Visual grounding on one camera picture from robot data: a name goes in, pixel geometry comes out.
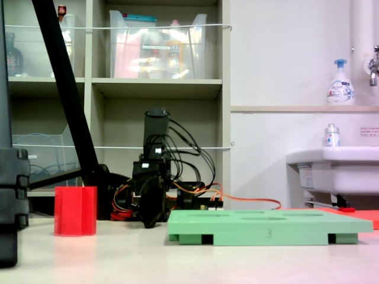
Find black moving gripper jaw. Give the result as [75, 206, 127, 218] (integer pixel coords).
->
[138, 175, 166, 230]

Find red cross columnar block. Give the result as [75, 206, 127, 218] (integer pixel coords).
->
[54, 185, 98, 237]

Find green shape hole board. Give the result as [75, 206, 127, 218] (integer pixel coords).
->
[167, 209, 374, 246]

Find circuit board white connectors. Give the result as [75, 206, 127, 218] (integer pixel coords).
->
[200, 202, 224, 211]

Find beige shelf unit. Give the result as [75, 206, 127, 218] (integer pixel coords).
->
[2, 0, 232, 211]

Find black tripod brace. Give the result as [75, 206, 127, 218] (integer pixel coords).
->
[28, 167, 83, 191]

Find pink pouch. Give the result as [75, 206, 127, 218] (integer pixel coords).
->
[114, 32, 142, 78]

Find yellow bottle pink cap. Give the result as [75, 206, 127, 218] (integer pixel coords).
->
[165, 19, 187, 79]

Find wide clear plastic bin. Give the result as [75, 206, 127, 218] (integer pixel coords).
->
[108, 10, 208, 80]

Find notched black tripod leg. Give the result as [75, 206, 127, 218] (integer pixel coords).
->
[0, 0, 30, 269]

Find narrow clear plastic bin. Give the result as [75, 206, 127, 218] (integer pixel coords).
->
[50, 13, 78, 78]

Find blue-topped clear zip bag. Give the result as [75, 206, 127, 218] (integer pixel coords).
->
[123, 13, 158, 30]

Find large orange foam slab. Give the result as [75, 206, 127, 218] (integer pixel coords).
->
[282, 206, 379, 217]

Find dark patterned bottle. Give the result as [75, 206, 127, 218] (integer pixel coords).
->
[5, 32, 24, 77]

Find white sink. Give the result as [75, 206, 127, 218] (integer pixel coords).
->
[285, 146, 379, 208]

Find white blue pump soap bottle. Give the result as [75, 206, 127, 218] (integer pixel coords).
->
[326, 58, 356, 107]

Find small orange foam slab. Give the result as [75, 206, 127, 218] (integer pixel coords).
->
[349, 210, 379, 230]

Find metal faucet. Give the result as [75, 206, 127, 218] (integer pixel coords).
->
[362, 44, 379, 87]

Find black forearm servo cable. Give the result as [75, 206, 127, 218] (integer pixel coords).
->
[146, 118, 216, 192]

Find orange and black servo cable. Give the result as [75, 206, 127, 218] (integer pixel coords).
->
[173, 182, 282, 211]

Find clear bin with blue cables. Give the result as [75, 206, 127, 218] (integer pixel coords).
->
[11, 124, 84, 190]

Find pink wall notice label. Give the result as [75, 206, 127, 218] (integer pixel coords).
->
[359, 126, 379, 138]

